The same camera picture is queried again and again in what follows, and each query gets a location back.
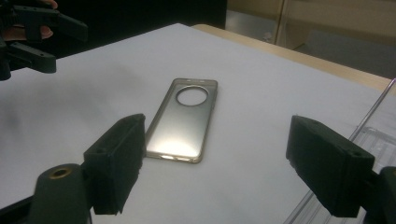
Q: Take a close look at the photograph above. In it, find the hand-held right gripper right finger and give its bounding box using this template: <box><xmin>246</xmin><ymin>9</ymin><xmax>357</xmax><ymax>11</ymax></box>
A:
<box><xmin>285</xmin><ymin>114</ymin><xmax>376</xmax><ymax>218</ymax></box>

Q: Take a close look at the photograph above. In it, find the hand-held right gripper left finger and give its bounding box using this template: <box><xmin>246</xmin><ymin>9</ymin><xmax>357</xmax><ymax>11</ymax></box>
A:
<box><xmin>82</xmin><ymin>113</ymin><xmax>148</xmax><ymax>217</ymax></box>

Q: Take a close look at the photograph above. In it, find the clear plastic rack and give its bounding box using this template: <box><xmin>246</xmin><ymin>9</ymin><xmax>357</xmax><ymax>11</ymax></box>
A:
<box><xmin>283</xmin><ymin>77</ymin><xmax>396</xmax><ymax>224</ymax></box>

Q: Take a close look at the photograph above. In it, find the translucent grey phone case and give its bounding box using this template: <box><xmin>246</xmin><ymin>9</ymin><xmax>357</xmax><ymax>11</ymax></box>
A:
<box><xmin>145</xmin><ymin>77</ymin><xmax>219</xmax><ymax>164</ymax></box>

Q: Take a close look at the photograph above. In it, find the dark curtain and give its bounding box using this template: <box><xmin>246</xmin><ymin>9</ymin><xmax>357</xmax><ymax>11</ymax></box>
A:
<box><xmin>0</xmin><ymin>0</ymin><xmax>228</xmax><ymax>60</ymax></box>

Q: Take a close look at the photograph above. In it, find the light wooden table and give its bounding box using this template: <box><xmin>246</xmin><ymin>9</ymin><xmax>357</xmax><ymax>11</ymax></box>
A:
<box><xmin>190</xmin><ymin>23</ymin><xmax>396</xmax><ymax>96</ymax></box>

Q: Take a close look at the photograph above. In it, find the white table sheet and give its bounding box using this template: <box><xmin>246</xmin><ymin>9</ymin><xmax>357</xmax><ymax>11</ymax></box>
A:
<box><xmin>0</xmin><ymin>22</ymin><xmax>396</xmax><ymax>224</ymax></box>

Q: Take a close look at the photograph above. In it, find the beige wooden desk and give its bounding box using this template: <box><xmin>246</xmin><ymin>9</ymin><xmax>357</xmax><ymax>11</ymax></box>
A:
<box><xmin>227</xmin><ymin>0</ymin><xmax>396</xmax><ymax>49</ymax></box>

